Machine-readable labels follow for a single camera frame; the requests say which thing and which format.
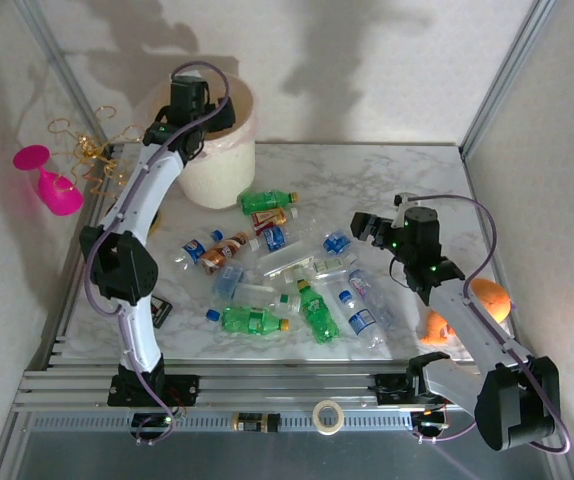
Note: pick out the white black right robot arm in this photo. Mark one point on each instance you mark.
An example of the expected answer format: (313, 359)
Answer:
(477, 325)

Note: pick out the brown coffee drink bottle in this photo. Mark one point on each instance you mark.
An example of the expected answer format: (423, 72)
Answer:
(222, 252)

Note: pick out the orange plush toy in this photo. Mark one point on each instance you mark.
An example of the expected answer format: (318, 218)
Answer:
(492, 300)

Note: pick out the clear bottle blue label white cap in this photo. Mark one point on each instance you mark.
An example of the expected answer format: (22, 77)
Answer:
(274, 239)

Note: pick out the white round waste bin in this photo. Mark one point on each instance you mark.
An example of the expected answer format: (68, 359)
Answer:
(227, 170)

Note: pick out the clear bottle pink purple label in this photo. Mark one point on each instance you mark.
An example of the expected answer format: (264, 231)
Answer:
(362, 287)

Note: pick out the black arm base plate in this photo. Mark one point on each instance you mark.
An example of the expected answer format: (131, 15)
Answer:
(392, 387)
(182, 390)

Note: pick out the black printed card pack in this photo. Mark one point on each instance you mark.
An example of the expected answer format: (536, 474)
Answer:
(161, 312)

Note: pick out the aluminium extrusion base frame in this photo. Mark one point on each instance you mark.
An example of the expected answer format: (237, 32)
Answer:
(292, 385)

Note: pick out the long clear unlabelled bottle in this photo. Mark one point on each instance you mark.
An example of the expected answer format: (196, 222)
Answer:
(287, 260)

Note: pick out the red label amber bottle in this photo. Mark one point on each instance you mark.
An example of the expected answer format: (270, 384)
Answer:
(267, 218)

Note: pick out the small black controller board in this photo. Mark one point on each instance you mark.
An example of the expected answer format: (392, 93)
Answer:
(154, 422)
(429, 425)

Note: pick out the crushed clear bottle pale blue label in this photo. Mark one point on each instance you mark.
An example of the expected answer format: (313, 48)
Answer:
(227, 282)

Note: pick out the pepsi bottle blue cap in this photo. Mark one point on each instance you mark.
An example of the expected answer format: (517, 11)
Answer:
(193, 251)

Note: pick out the pink plastic wine glass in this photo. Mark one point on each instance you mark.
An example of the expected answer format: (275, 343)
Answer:
(59, 197)

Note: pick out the aluminium frame post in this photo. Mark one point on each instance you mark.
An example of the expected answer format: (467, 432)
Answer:
(504, 75)
(68, 80)

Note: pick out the white tape roll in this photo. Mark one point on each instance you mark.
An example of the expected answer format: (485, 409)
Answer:
(315, 417)

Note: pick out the green bottle yellow cap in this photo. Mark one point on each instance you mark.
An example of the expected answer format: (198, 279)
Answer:
(317, 312)
(247, 321)

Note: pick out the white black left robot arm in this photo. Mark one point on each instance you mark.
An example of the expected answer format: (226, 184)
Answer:
(137, 200)

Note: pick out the clear bottle green white label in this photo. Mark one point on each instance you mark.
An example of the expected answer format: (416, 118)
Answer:
(329, 265)

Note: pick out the short clear bottle blue label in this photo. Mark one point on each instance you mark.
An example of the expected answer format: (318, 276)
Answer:
(337, 243)

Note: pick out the black brass cylinder part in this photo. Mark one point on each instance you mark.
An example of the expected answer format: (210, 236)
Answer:
(254, 422)

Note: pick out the small yellow object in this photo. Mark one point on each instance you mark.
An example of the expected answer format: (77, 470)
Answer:
(262, 201)

